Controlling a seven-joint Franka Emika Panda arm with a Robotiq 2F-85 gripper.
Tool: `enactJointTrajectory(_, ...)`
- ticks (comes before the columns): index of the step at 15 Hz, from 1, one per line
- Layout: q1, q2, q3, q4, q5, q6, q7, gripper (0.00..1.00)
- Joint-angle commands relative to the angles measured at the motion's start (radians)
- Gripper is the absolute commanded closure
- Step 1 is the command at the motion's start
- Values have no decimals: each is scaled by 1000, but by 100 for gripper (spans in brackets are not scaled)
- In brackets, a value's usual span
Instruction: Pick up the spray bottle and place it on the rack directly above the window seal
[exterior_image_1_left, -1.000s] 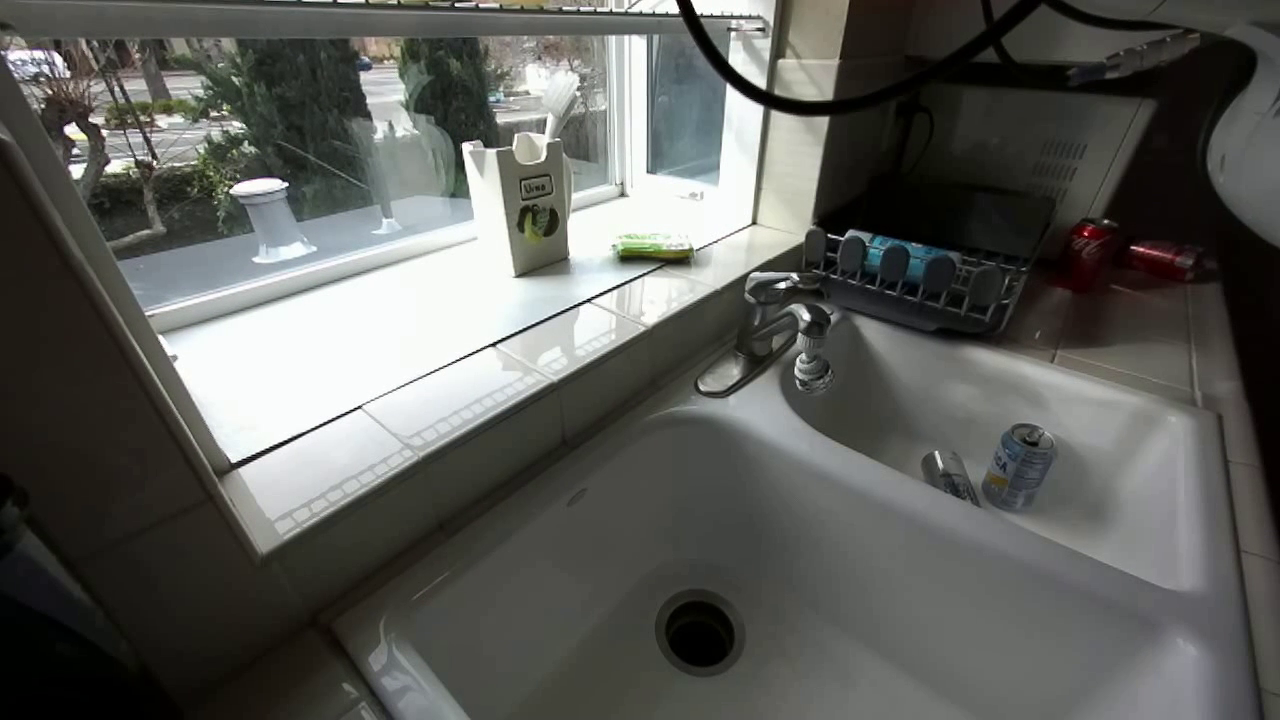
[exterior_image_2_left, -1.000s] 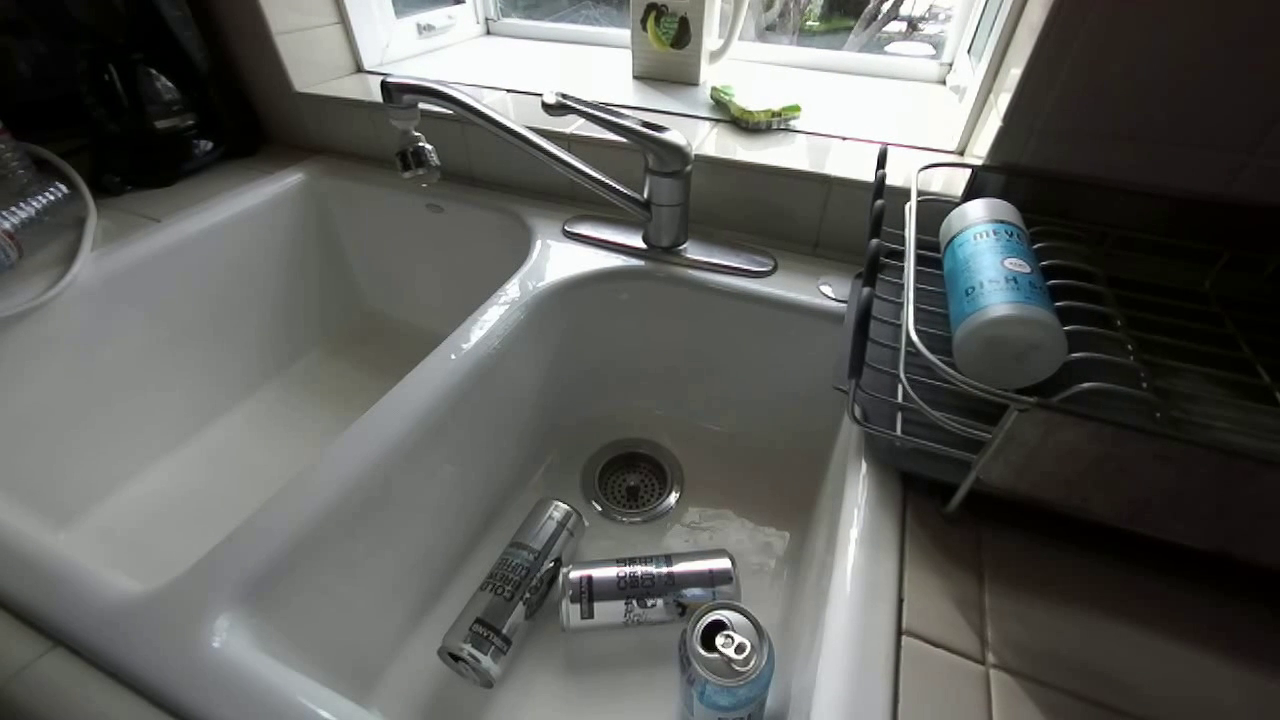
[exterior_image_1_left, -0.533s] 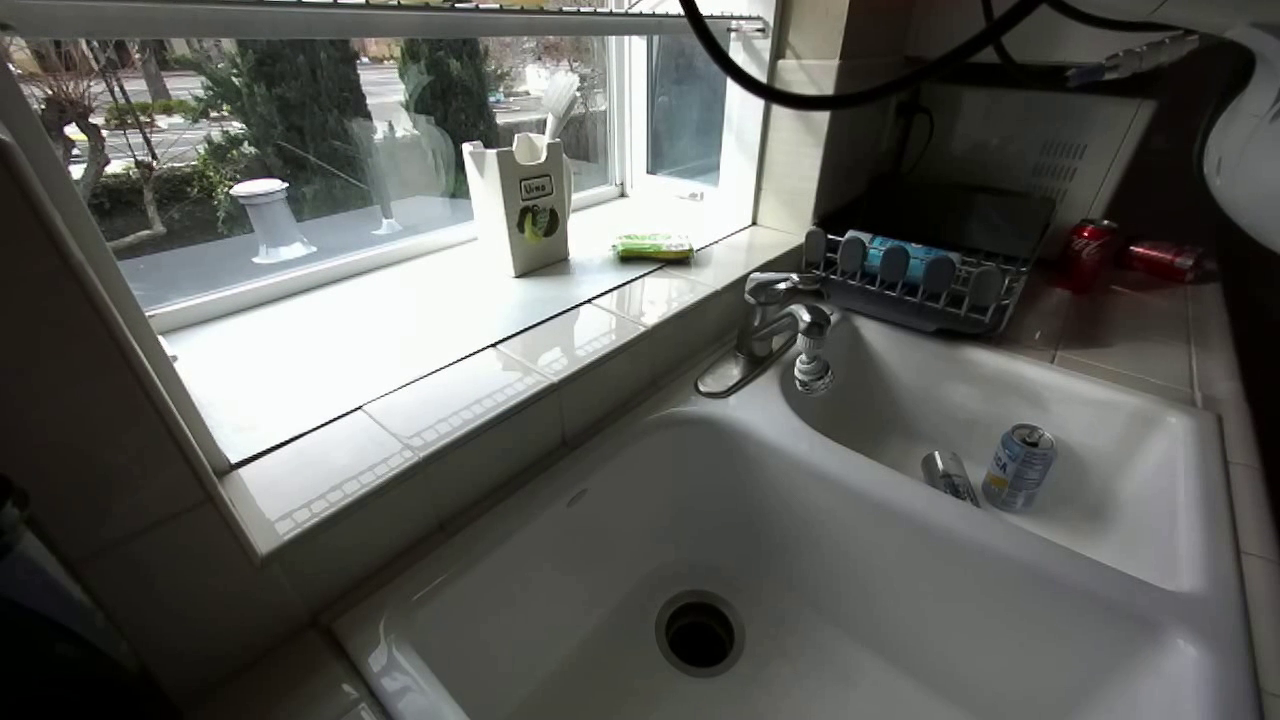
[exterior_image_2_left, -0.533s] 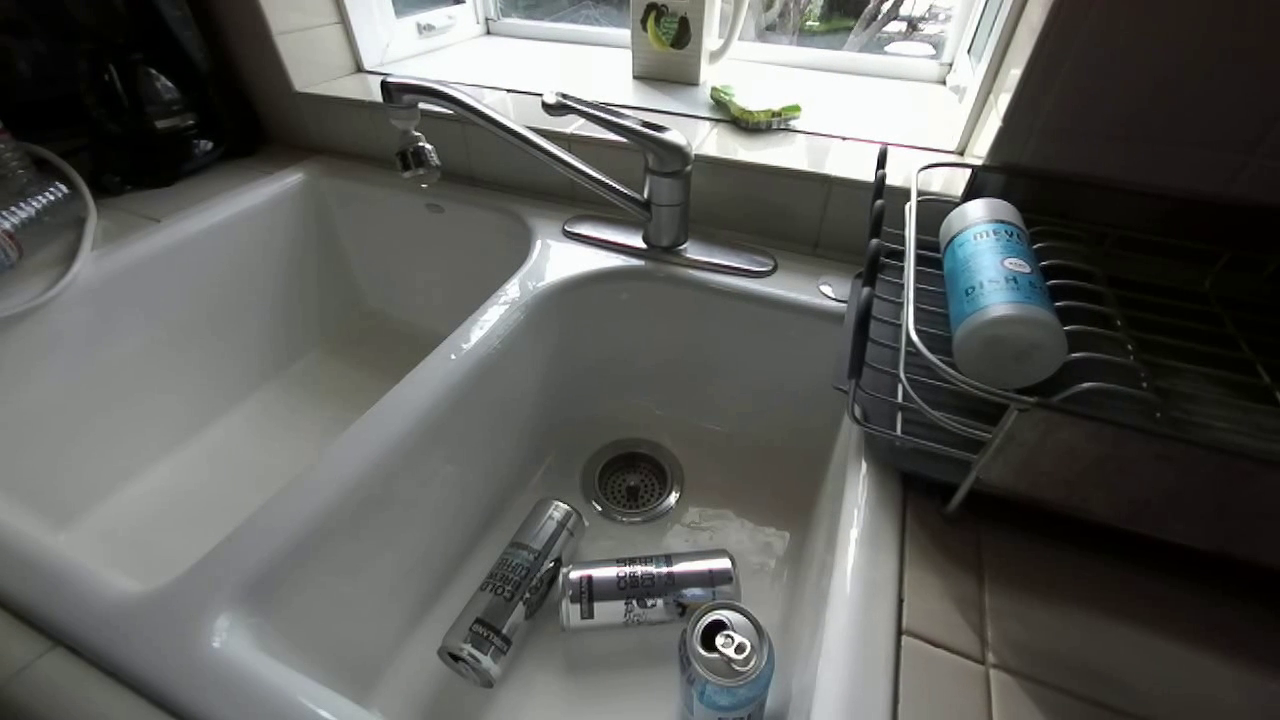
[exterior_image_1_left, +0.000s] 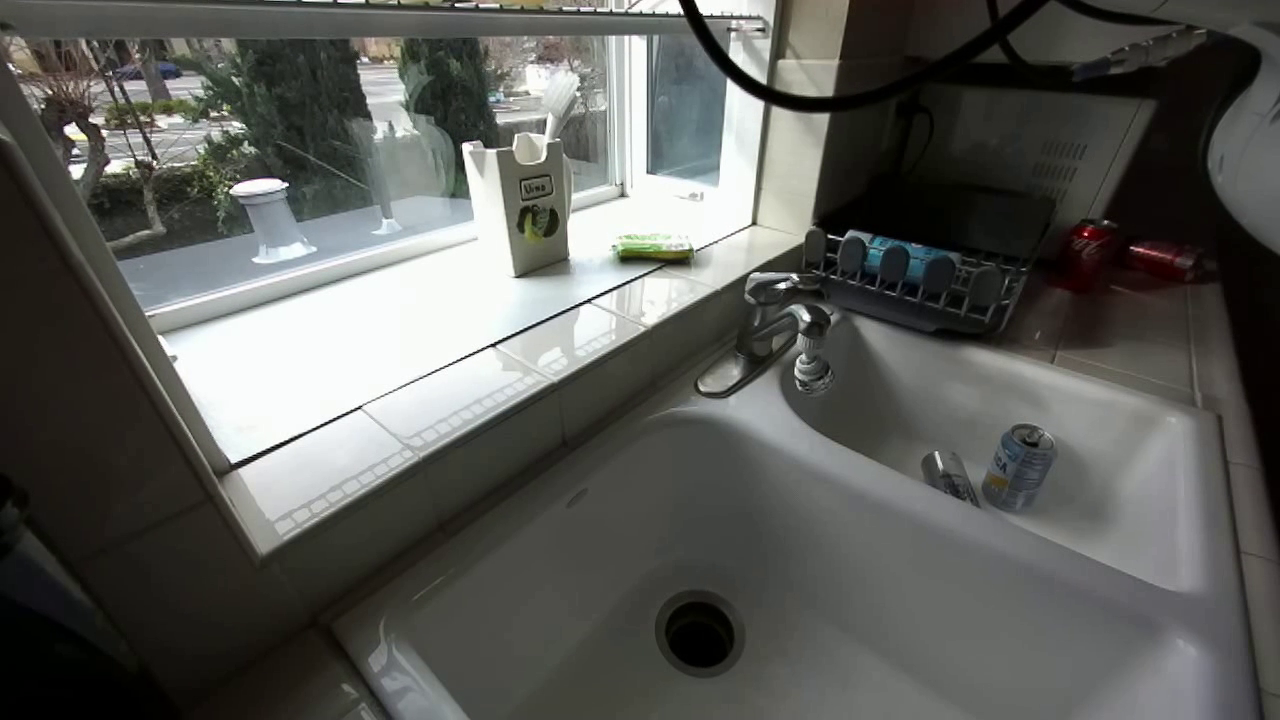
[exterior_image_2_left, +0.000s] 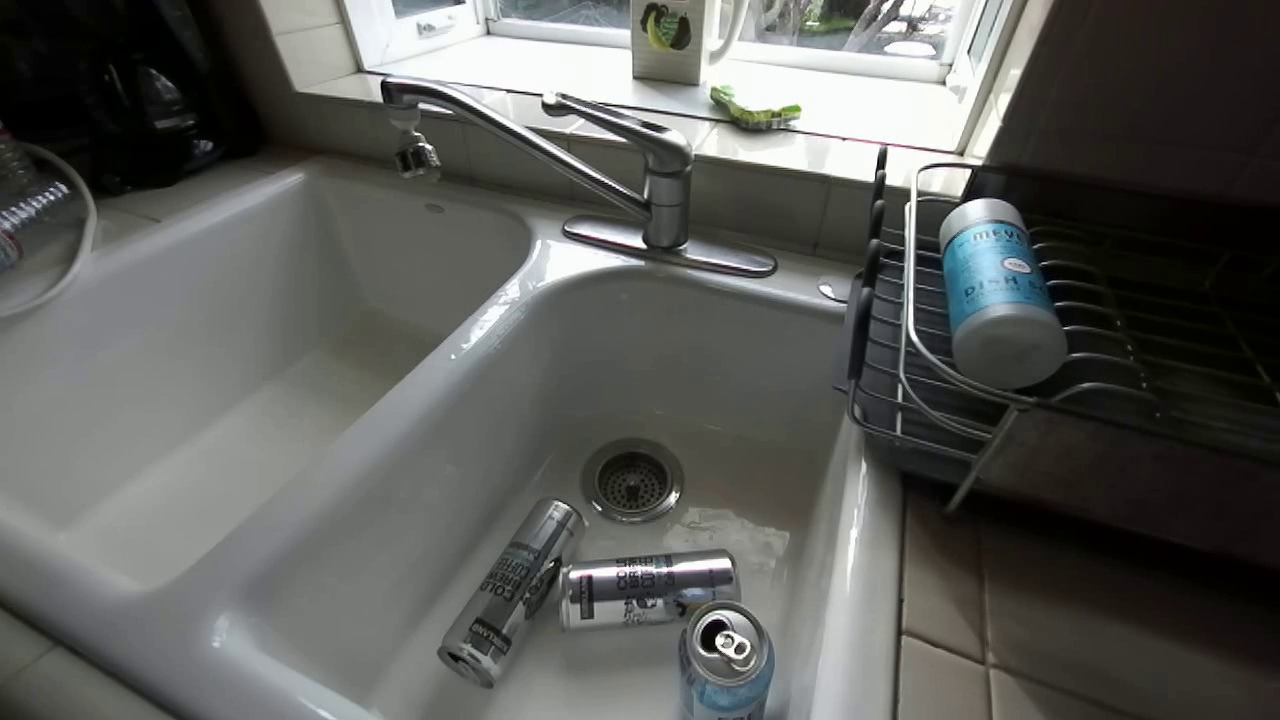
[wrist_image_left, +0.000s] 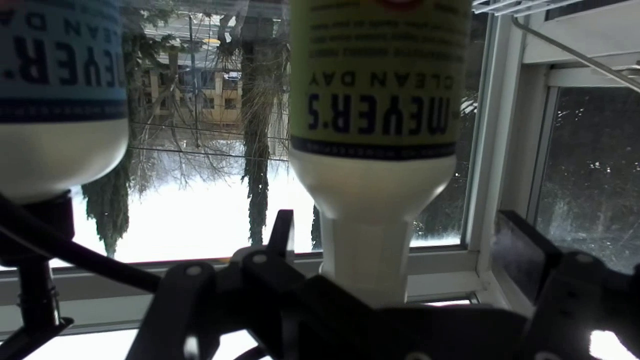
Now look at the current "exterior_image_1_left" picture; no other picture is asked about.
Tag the grey dish rack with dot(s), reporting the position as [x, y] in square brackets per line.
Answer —
[932, 306]

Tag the green sponge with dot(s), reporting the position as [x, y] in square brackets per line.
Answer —
[653, 248]

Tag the chrome sink faucet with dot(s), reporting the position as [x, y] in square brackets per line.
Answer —
[765, 320]

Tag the chrome sink sprayer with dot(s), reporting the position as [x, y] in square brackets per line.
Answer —
[808, 361]

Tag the white double basin sink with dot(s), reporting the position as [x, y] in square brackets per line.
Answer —
[826, 562]

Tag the black sink drain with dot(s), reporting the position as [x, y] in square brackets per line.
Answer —
[699, 632]

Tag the chrome metal utensil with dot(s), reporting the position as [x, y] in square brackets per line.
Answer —
[948, 476]

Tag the dark evergreen tree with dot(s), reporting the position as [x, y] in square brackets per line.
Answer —
[306, 122]
[452, 84]

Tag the blue soda can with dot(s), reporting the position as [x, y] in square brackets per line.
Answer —
[1021, 466]

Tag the white window frame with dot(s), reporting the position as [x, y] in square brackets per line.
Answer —
[334, 271]

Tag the white garden pedestal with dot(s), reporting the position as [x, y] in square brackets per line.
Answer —
[275, 223]

